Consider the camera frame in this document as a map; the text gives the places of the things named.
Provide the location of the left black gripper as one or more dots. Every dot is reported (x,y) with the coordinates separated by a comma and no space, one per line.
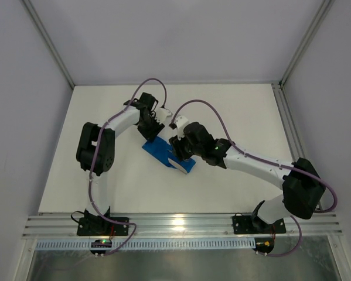
(153,132)

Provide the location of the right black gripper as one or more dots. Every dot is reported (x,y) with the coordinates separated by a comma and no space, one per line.
(180,147)

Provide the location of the blue cloth napkin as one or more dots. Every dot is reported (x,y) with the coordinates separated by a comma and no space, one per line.
(161,150)

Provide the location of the silver table knife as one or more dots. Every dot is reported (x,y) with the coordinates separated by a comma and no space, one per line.
(178,166)

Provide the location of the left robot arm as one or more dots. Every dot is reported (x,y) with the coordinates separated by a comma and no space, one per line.
(96,154)

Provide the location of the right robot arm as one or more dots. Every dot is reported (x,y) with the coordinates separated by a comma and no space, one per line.
(266,212)

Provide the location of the right controller board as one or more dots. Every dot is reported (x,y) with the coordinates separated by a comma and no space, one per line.
(263,246)

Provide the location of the controller board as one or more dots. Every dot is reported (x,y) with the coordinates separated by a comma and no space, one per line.
(263,246)
(100,247)

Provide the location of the left controller board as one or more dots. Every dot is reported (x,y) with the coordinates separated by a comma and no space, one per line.
(100,247)

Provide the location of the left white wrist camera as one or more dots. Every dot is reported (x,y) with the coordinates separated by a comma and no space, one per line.
(162,114)

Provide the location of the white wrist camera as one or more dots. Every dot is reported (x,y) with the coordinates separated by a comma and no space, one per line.
(179,124)
(162,114)

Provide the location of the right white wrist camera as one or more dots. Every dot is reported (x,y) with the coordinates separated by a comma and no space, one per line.
(179,124)

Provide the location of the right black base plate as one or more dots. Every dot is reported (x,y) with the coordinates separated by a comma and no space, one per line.
(242,224)

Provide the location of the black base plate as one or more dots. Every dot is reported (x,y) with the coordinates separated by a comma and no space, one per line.
(96,226)
(242,224)

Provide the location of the right side aluminium rail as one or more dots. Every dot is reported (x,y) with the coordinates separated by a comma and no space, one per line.
(295,140)

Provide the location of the aluminium rail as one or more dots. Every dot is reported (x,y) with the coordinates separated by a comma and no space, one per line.
(295,140)
(196,225)

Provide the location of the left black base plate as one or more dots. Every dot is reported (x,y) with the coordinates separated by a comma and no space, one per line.
(96,226)

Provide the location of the aluminium front rail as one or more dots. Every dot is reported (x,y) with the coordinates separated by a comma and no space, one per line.
(196,225)

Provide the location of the slotted cable duct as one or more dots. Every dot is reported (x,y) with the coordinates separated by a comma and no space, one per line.
(158,244)

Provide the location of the left aluminium frame post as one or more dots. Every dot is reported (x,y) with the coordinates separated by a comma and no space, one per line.
(44,35)

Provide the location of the aluminium frame post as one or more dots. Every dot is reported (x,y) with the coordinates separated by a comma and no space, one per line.
(307,38)
(44,35)

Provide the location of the right aluminium frame post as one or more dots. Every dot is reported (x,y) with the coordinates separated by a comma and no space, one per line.
(307,38)

